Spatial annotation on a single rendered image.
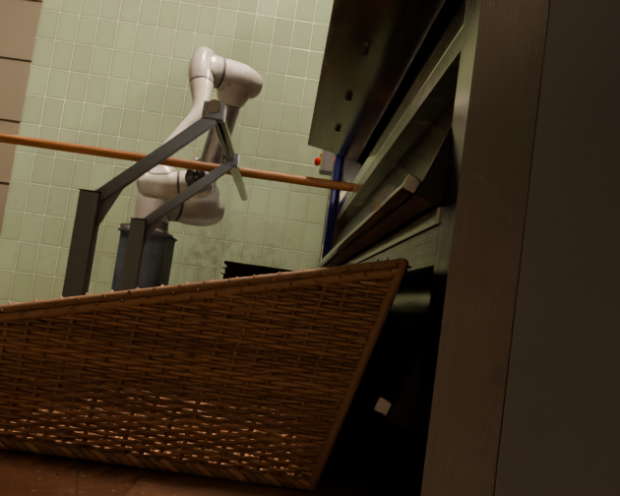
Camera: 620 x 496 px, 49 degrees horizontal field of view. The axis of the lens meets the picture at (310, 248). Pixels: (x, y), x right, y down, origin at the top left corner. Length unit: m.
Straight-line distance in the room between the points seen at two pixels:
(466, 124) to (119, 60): 3.13
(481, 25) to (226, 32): 3.02
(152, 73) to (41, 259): 1.10
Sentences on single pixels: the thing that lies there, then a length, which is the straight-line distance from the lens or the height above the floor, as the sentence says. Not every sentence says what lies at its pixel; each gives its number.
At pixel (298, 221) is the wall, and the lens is 3.51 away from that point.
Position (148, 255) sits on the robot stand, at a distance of 3.02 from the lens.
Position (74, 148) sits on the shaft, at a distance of 2.39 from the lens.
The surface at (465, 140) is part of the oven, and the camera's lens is 0.76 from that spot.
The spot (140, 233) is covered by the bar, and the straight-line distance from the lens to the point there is 1.91.
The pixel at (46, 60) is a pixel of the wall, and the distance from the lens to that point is 3.88.
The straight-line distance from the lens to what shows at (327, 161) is 3.21.
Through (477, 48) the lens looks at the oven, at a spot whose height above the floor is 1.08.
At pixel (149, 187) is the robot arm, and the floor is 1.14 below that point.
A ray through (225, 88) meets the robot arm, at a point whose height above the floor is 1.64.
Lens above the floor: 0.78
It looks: 5 degrees up
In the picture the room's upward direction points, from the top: 8 degrees clockwise
